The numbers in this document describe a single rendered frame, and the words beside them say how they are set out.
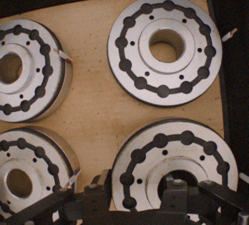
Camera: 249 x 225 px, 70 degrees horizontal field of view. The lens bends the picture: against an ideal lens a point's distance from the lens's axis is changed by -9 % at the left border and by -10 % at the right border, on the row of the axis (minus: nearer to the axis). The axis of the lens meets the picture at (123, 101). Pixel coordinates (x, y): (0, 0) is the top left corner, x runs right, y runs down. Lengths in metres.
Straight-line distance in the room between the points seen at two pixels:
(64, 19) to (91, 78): 0.07
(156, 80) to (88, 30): 0.09
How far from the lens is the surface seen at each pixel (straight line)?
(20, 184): 0.23
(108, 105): 0.20
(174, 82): 0.17
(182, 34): 0.17
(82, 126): 0.20
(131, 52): 0.17
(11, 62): 0.22
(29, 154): 0.20
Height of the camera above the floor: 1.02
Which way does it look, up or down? 86 degrees down
